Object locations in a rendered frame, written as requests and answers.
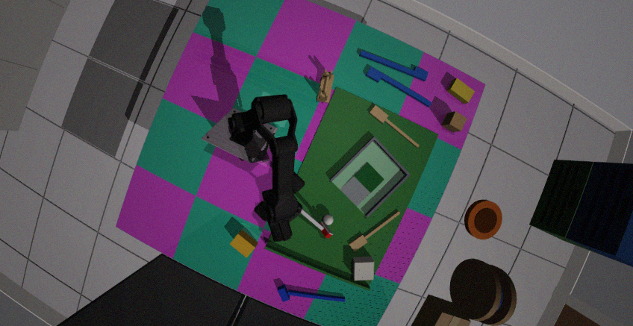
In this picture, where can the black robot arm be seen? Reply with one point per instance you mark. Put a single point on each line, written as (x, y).
(280, 204)

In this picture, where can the grey ball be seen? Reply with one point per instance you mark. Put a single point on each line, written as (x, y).
(328, 219)

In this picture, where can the dark green rectangular mat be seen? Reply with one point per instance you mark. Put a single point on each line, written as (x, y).
(345, 128)

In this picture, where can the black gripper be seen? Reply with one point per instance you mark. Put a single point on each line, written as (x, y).
(298, 183)

